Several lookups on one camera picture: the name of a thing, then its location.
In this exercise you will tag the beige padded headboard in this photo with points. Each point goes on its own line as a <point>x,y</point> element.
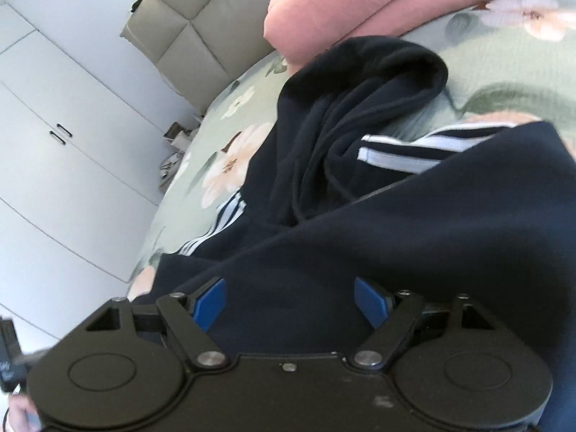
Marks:
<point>193,22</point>

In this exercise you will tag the bedside clutter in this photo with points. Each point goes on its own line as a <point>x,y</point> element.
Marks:
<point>177,153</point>

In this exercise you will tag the navy hoodie with white stripes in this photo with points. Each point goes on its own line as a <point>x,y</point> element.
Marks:
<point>360,198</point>

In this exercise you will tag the white wardrobe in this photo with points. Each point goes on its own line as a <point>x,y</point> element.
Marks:
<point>63,153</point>

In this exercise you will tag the green floral bed sheet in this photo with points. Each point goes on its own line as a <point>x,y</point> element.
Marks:
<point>225,162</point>

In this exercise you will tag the folded pink quilt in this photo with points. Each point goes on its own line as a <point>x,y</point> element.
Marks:
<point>360,4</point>

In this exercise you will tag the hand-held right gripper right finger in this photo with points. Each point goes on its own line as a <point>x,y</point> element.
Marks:
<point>368,299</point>

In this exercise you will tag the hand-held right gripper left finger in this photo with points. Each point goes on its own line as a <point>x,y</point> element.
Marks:
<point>209,302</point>

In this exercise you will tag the person's left hand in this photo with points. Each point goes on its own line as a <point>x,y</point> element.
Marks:
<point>18,414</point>

